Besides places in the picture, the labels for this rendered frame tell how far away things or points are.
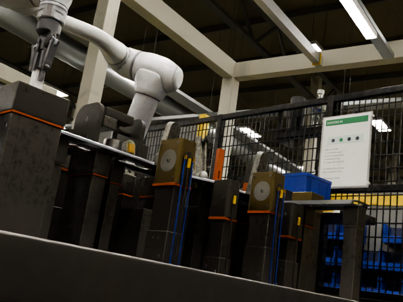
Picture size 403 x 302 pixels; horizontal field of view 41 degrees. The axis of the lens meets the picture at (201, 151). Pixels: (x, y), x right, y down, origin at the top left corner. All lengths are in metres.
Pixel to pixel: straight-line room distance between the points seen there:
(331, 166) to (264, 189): 0.70
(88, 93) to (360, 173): 8.17
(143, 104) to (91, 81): 7.87
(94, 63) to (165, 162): 8.85
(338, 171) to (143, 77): 0.87
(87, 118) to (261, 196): 0.58
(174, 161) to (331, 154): 1.04
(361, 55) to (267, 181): 4.65
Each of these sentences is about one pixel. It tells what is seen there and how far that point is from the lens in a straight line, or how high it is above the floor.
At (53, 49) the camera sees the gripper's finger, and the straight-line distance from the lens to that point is 1.77.
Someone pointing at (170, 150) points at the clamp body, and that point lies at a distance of 1.37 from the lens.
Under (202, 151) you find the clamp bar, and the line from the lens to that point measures 1.94.
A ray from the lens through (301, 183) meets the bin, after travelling 2.05.
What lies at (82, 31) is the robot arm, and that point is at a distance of 2.10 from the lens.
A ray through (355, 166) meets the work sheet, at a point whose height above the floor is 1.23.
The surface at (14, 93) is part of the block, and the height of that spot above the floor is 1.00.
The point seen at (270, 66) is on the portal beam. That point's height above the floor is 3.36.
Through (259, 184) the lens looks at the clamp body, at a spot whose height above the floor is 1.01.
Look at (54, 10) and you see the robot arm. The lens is 1.82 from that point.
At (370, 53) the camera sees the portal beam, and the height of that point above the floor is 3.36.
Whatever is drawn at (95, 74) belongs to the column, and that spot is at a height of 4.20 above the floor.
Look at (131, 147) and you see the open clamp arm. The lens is 1.69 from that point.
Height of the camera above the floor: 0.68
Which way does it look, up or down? 14 degrees up
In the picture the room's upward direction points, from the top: 8 degrees clockwise
